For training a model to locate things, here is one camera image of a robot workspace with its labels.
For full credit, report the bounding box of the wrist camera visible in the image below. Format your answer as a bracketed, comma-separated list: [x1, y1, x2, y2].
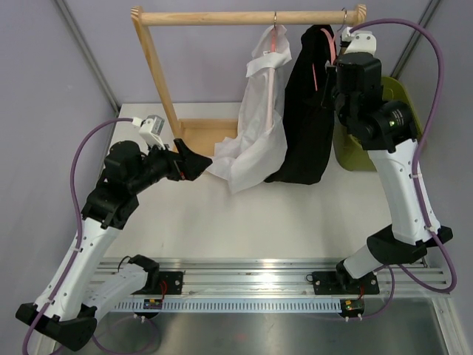
[340, 27, 377, 55]
[138, 115, 165, 149]

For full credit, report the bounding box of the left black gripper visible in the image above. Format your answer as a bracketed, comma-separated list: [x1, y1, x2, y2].
[129, 138, 212, 195]

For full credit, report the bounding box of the pink hanger with black shirt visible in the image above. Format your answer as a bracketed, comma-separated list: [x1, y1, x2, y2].
[312, 7, 349, 92]

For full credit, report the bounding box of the green plastic basket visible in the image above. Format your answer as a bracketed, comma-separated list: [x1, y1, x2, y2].
[333, 76, 423, 172]

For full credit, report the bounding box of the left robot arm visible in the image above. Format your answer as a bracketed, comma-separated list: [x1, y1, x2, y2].
[16, 138, 212, 351]

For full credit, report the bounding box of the aluminium mounting rail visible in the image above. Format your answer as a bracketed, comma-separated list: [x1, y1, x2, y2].
[88, 258, 450, 314]

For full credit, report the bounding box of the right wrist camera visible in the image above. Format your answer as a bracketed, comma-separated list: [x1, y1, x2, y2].
[340, 27, 377, 55]

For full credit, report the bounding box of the wooden clothes rack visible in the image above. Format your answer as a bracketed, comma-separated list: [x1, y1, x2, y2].
[130, 1, 367, 155]

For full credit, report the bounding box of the white shirt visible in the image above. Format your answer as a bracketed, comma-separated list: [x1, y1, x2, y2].
[208, 25, 292, 194]

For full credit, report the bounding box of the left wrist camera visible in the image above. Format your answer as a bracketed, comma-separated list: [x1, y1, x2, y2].
[138, 115, 165, 149]

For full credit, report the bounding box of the black shirt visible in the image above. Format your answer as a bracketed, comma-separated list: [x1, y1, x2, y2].
[265, 24, 334, 185]

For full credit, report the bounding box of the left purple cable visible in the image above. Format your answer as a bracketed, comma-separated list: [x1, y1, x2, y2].
[21, 117, 143, 355]

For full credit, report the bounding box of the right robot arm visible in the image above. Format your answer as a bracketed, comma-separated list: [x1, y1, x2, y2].
[327, 52, 453, 293]

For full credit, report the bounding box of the pink hanger with white shirt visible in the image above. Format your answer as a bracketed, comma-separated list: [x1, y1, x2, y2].
[266, 11, 277, 129]

